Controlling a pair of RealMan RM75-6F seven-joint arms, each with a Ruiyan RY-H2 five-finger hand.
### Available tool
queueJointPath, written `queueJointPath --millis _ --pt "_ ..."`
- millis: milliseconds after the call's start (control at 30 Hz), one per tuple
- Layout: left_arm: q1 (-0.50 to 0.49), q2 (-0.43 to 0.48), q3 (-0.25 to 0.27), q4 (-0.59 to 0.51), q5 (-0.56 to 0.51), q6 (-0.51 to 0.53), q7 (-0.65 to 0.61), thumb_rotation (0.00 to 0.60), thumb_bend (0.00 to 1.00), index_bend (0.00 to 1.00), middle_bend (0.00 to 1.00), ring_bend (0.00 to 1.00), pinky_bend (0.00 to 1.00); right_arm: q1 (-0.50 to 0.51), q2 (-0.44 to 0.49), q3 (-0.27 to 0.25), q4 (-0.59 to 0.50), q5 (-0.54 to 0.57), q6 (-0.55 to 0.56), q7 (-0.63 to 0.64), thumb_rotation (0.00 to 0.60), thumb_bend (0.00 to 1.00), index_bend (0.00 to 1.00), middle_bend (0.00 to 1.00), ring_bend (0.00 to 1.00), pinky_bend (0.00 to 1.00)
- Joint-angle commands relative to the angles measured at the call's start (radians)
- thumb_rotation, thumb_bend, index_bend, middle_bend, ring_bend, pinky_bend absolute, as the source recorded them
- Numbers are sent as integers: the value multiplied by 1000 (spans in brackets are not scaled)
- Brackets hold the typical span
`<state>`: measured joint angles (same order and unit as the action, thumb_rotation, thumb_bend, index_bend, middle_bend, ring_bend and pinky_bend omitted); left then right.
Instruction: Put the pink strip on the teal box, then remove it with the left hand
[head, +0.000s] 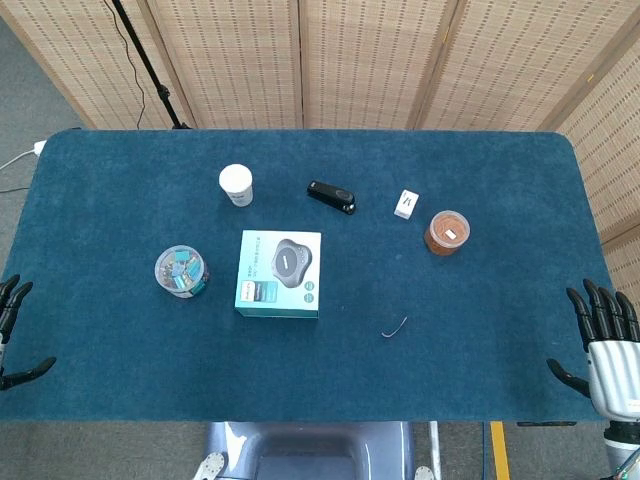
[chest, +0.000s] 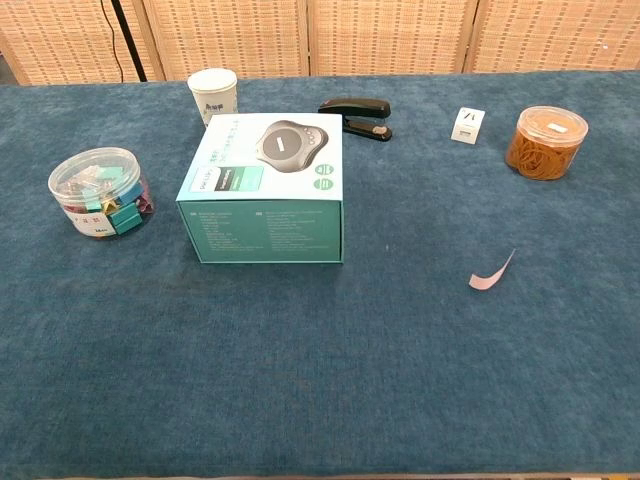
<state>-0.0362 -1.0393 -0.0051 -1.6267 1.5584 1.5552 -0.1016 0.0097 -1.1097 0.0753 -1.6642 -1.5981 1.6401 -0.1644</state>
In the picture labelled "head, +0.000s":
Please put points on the silver metal bracket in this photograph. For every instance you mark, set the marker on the silver metal bracket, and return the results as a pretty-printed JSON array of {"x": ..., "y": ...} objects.
[
  {"x": 210, "y": 466},
  {"x": 424, "y": 473}
]

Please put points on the bamboo folding screen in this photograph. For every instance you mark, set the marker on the bamboo folding screen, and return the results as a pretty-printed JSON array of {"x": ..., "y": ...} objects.
[{"x": 370, "y": 50}]

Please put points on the blue table mat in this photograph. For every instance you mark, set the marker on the blue table mat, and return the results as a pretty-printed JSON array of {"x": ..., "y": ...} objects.
[{"x": 350, "y": 370}]

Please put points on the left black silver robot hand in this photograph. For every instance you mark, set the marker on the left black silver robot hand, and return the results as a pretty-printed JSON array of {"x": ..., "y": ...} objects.
[{"x": 10, "y": 300}]

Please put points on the white power plug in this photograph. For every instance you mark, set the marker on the white power plug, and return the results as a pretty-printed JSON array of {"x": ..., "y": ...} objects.
[{"x": 39, "y": 147}]

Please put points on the yellow floor tape strip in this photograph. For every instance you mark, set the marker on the yellow floor tape strip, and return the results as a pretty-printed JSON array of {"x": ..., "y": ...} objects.
[{"x": 500, "y": 450}]

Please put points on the blue-grey robot torso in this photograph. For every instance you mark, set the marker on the blue-grey robot torso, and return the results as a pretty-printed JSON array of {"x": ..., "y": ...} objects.
[{"x": 310, "y": 450}]

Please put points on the white paper cup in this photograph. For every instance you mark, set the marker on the white paper cup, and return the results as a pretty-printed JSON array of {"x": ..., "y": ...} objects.
[{"x": 236, "y": 184}]

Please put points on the black stapler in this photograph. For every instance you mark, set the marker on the black stapler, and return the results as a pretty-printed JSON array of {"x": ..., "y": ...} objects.
[{"x": 332, "y": 196}]

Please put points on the white table leg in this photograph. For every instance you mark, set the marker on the white table leg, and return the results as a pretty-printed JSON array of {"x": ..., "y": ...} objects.
[{"x": 434, "y": 450}]

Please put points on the clear jar of binder clips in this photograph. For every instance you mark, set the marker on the clear jar of binder clips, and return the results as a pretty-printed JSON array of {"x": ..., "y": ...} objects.
[{"x": 180, "y": 270}]

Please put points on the small white box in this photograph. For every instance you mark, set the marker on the small white box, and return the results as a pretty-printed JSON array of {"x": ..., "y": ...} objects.
[{"x": 405, "y": 204}]

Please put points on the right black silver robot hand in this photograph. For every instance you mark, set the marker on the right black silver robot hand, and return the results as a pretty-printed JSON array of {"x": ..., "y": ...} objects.
[{"x": 615, "y": 375}]

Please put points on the teal speaker paper box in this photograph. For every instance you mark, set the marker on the teal speaker paper box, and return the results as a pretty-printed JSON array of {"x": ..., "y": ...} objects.
[{"x": 280, "y": 280}]

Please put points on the black tripod stand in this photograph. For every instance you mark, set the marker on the black tripod stand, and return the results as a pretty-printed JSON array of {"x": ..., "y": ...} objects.
[{"x": 163, "y": 93}]

